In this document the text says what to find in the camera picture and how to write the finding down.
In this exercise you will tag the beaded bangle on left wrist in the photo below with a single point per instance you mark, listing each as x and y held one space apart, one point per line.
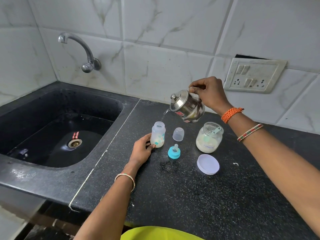
126 179

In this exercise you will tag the clear bottle cap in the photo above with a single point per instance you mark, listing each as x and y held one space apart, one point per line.
178 134

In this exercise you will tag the person's left forearm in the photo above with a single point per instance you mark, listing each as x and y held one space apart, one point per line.
110 204

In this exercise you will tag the person's right forearm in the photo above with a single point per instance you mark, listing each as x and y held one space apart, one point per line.
275 157

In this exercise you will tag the clear jar of milk powder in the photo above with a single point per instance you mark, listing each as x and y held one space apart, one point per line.
209 138

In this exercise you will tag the green measuring scoop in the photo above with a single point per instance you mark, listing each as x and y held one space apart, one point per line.
215 130

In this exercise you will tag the yellow-green garment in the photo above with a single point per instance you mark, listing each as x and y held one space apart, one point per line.
160 233

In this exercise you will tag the orange thread wristband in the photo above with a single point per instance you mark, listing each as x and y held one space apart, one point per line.
231 114

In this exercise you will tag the person's right hand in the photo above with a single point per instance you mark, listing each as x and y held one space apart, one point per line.
211 94

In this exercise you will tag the steel sink drain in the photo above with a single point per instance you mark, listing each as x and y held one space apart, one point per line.
74 143

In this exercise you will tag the chrome wall tap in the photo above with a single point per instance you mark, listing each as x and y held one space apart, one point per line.
82 52

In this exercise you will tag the white jar lid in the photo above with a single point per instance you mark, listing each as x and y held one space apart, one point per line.
208 164

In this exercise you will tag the beaded bangle on right forearm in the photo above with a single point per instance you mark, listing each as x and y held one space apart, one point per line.
250 132

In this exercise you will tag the white wall switch socket plate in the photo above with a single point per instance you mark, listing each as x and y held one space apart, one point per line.
254 75

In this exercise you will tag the black granite sink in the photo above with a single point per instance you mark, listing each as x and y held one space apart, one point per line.
62 129

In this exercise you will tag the person's left hand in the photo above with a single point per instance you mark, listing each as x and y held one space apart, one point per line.
140 151

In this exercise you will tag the steel kettle with lid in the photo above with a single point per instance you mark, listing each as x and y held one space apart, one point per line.
186 106

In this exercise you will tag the person's left thumb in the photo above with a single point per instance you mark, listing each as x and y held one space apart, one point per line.
150 146

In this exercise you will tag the clear baby feeding bottle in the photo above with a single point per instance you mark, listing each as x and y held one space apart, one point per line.
158 134

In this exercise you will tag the person's right thumb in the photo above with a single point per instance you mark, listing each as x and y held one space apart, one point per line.
195 90

